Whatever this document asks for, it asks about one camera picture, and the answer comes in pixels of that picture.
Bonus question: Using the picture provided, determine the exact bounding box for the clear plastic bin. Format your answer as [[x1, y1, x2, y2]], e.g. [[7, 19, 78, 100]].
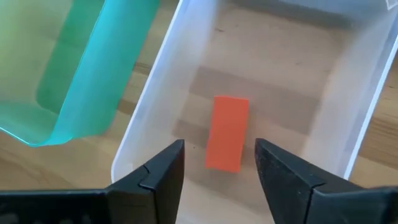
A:
[[111, 0, 398, 224]]

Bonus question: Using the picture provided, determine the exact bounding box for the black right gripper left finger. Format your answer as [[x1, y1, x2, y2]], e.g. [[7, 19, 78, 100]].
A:
[[0, 139, 186, 224]]

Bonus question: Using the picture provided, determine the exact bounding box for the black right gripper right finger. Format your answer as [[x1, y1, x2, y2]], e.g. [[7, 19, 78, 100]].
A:
[[254, 138, 398, 224]]

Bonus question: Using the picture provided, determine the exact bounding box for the teal plastic bin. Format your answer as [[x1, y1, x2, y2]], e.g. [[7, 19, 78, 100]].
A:
[[0, 0, 161, 147]]

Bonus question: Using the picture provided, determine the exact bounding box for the red rectangular block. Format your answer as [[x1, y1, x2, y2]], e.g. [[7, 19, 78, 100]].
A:
[[205, 95, 250, 174]]

